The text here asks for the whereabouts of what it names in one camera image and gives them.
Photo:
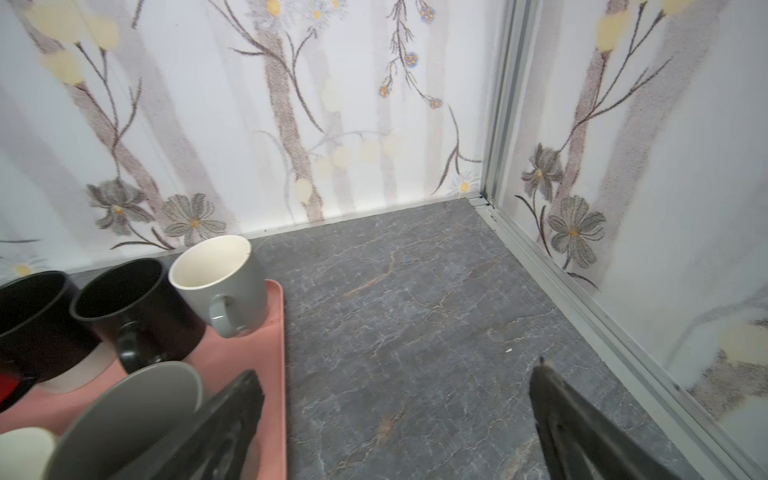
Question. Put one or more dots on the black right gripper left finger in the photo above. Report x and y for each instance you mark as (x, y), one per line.
(213, 443)

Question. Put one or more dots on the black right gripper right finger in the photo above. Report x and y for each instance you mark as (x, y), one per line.
(577, 440)

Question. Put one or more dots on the dark grey mug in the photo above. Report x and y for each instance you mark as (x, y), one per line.
(126, 420)

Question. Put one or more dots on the black mug white rim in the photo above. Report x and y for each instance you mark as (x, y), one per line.
(134, 308)

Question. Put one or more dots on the light grey mug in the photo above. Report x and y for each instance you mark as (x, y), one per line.
(224, 283)

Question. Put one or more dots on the pink mug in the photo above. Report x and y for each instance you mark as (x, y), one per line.
(26, 452)

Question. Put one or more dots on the black mug white base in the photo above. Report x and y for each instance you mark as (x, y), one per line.
(41, 339)

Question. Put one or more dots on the red mug black handle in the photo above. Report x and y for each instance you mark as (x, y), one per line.
(15, 384)

